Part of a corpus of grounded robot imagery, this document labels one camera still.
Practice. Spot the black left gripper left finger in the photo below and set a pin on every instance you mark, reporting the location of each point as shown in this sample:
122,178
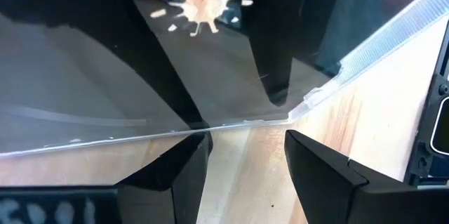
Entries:
165,196

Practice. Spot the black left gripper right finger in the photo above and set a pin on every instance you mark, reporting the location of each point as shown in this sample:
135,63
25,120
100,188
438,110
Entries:
333,196

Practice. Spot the clear black-tray jewel case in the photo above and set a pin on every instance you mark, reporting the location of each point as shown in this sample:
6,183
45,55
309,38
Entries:
87,94

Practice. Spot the black mounted camera box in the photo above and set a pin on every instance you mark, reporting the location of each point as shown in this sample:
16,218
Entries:
438,129

